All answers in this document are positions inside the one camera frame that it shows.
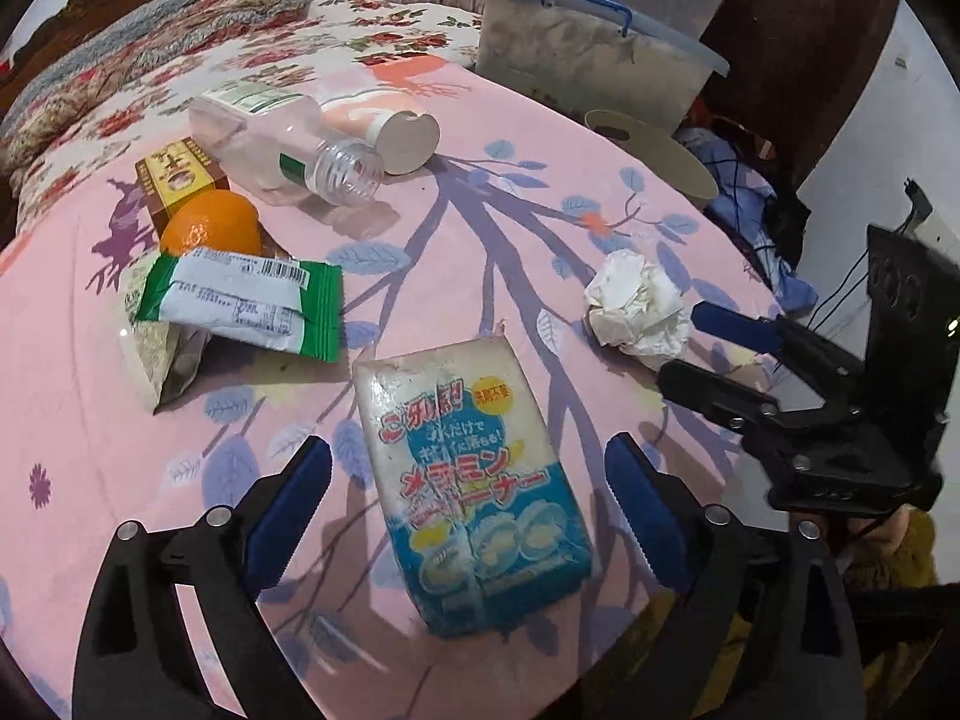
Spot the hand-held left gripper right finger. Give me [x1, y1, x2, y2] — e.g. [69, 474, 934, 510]
[600, 433, 867, 720]

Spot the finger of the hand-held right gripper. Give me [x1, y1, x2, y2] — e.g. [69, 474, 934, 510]
[658, 358, 782, 430]
[690, 300, 865, 392]

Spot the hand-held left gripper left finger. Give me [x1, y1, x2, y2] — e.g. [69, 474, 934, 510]
[73, 435, 335, 720]

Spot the white tissue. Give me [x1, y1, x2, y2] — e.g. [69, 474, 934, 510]
[583, 250, 695, 357]

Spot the blue white sponge pack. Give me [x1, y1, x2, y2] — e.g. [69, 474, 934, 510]
[351, 334, 595, 638]

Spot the beige round trash bin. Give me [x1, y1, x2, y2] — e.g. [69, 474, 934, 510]
[583, 109, 719, 200]

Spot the brown yellow small box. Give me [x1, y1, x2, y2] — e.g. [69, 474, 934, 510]
[135, 136, 232, 237]

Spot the clear plastic bottle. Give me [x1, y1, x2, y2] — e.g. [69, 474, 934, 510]
[187, 84, 386, 207]

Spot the pink paper cup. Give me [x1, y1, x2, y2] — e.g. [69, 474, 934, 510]
[319, 90, 441, 177]

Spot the blue cloth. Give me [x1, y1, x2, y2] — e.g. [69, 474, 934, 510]
[679, 127, 818, 316]

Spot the black cloth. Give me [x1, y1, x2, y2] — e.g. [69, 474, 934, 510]
[705, 116, 815, 256]

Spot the person's yellow clothing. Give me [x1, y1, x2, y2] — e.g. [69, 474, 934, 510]
[844, 506, 942, 691]

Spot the beige foil packet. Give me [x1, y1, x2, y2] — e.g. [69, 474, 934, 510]
[120, 262, 211, 413]

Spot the green white snack packet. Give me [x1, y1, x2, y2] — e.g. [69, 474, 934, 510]
[144, 247, 346, 363]

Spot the pink printed tablecloth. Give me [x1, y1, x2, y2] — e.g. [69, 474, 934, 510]
[0, 52, 788, 720]

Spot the orange fruit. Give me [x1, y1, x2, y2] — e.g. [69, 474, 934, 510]
[159, 190, 265, 257]

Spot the dark wooden cabinet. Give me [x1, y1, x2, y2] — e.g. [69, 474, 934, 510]
[697, 0, 901, 188]

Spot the floral white quilt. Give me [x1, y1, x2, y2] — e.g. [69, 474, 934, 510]
[15, 0, 481, 188]

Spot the patchwork quilt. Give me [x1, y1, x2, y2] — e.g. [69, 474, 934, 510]
[0, 0, 312, 166]

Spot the black cable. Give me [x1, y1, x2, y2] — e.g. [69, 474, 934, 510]
[810, 236, 875, 331]

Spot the white wall socket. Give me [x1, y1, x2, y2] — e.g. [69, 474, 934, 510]
[904, 178, 960, 256]

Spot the storage box with blue handle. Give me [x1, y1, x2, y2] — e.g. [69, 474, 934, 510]
[474, 0, 730, 132]

